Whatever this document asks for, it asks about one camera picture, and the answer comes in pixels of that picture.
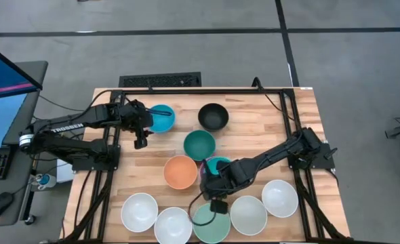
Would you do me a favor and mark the black bowl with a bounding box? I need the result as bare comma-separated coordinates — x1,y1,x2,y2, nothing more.
197,102,230,132

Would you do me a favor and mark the dark grey desk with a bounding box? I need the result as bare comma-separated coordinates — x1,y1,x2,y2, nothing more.
0,60,49,227

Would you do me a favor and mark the mint green bowl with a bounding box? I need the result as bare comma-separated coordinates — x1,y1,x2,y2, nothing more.
192,202,232,244

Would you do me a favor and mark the black cable on frame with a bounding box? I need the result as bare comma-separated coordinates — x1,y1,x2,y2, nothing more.
252,77,295,121

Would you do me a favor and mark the orange bowl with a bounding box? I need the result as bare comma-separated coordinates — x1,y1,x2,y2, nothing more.
163,155,199,190

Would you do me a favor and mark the black floor vent grille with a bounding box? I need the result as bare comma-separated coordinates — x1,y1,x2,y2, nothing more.
118,71,203,88

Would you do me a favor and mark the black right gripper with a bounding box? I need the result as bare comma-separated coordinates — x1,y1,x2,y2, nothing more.
201,159,247,201

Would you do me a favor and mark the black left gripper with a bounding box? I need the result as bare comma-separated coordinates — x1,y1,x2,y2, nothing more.
117,99,173,135

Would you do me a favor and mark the computer monitor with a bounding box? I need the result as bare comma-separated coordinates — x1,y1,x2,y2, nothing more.
0,39,44,149

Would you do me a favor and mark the white bowl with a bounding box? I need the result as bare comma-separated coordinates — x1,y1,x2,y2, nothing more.
120,192,159,234
153,206,194,244
261,179,300,218

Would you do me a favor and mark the dark green bowl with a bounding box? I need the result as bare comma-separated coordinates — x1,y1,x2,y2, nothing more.
182,129,217,162

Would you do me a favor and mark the blue bowl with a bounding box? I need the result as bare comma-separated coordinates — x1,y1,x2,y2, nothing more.
148,104,176,134

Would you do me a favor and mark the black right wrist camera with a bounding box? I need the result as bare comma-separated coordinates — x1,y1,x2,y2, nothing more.
209,199,229,215

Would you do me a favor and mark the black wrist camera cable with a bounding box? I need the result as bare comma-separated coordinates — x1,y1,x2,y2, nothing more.
188,191,218,227

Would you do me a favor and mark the white and blue mug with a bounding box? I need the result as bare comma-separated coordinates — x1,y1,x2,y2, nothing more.
36,173,57,191

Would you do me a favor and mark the teal bowl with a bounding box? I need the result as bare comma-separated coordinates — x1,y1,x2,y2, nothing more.
205,156,233,177

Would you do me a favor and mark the pale grey bowl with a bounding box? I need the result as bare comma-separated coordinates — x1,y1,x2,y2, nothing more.
229,195,268,237

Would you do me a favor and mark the white box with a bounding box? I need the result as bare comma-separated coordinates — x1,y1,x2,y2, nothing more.
56,162,75,184

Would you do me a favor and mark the black aluminium table frame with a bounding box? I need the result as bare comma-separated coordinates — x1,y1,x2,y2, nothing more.
62,87,353,244

